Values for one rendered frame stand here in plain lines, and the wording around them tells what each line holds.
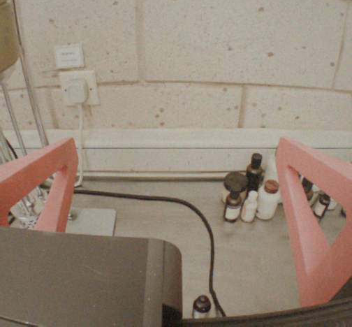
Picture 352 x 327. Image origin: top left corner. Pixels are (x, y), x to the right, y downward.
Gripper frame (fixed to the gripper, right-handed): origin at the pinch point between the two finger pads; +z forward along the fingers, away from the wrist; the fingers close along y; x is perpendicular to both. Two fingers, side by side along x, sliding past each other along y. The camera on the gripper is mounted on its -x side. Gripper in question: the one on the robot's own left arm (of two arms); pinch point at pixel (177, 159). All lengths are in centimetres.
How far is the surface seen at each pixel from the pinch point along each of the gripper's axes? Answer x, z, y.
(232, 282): 40.0, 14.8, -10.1
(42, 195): 22.5, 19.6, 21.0
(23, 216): 22.7, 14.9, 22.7
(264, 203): 34.9, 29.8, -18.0
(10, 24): -3.7, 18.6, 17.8
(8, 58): -0.2, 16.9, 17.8
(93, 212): 39, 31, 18
